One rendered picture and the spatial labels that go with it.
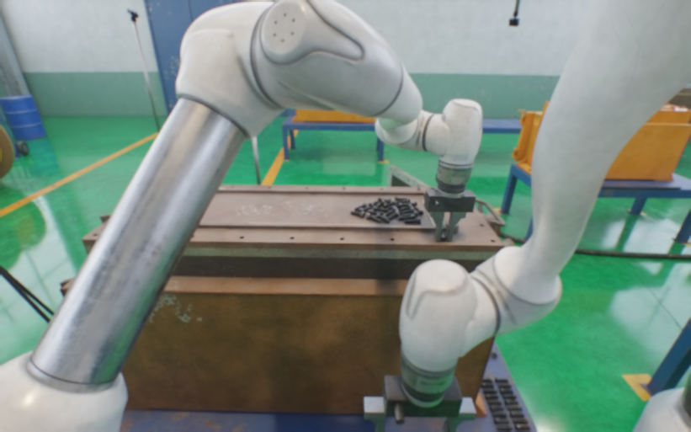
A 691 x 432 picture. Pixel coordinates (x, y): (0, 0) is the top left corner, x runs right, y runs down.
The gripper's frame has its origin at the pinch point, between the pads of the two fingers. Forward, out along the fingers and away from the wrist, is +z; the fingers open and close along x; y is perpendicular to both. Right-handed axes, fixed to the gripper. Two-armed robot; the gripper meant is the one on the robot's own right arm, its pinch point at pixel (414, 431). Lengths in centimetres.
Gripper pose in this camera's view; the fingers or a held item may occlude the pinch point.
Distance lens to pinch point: 78.2
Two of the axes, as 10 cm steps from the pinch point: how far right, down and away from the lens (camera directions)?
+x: 10.0, 0.1, 0.0
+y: -0.1, 4.6, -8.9
